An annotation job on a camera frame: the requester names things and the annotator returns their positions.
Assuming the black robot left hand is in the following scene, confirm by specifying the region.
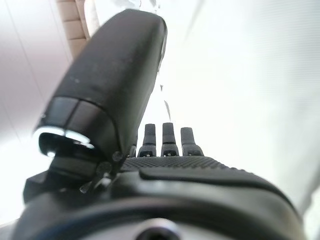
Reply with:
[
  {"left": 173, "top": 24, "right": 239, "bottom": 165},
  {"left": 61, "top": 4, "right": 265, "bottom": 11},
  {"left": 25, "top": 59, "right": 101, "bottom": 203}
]
[{"left": 12, "top": 8, "right": 305, "bottom": 240}]

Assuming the brown bed frame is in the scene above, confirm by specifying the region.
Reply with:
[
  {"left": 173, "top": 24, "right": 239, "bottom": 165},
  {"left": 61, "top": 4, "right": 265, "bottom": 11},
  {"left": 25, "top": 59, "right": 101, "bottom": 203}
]
[{"left": 56, "top": 0, "right": 100, "bottom": 61}]

